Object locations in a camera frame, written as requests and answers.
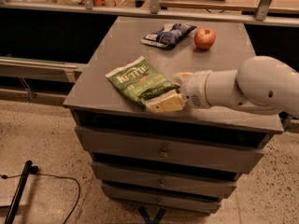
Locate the grey drawer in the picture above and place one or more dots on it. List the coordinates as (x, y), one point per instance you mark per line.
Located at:
(163, 180)
(161, 199)
(228, 159)

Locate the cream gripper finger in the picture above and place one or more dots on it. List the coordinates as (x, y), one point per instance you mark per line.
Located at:
(179, 78)
(168, 102)

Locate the grey side shelf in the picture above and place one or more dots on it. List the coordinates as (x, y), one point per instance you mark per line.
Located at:
(40, 69)

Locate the red apple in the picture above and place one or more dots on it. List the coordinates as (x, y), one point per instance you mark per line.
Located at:
(204, 38)

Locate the middle grey drawer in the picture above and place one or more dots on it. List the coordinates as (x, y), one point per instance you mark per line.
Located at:
(163, 180)

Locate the blue chip bag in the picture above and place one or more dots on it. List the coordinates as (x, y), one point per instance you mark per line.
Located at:
(169, 36)

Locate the grey metal shelf rail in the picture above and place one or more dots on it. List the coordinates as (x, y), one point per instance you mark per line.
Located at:
(262, 12)

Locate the top grey drawer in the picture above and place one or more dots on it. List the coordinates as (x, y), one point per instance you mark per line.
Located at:
(228, 159)

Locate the green jalapeno chip bag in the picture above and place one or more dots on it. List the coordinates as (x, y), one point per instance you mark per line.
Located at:
(139, 81)

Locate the bottom grey drawer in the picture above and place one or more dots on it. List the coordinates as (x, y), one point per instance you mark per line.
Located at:
(161, 199)

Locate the grey drawer cabinet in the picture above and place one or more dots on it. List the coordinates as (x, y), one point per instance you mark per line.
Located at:
(95, 103)

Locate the black pole on floor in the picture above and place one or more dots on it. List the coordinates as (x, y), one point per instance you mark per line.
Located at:
(18, 193)

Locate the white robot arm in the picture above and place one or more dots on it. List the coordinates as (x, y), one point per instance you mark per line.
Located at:
(261, 85)

